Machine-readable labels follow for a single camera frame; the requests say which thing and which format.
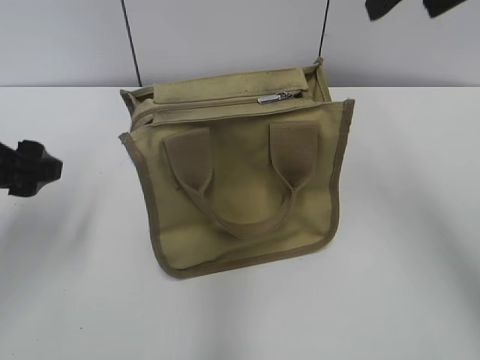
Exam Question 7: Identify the black wall cable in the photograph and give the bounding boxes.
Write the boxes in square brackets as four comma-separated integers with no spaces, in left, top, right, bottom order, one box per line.
[120,0,143,88]
[315,0,332,61]

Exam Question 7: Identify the khaki yellow canvas bag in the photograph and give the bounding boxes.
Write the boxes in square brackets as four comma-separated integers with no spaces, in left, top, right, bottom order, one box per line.
[120,58,355,278]

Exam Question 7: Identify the right black wall cable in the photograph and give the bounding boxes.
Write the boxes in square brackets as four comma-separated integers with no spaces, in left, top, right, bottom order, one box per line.
[315,0,332,61]

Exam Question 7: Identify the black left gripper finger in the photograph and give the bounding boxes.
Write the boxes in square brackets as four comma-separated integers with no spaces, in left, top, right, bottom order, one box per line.
[1,140,63,197]

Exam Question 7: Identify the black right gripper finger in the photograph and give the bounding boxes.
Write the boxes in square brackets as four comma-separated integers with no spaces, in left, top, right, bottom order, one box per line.
[423,0,467,18]
[364,0,397,21]

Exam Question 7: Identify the left black wall cable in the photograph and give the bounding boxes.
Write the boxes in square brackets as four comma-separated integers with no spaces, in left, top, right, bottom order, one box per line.
[120,0,143,88]

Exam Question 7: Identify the silver zipper pull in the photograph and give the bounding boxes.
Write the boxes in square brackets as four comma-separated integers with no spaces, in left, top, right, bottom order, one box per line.
[257,91,292,104]

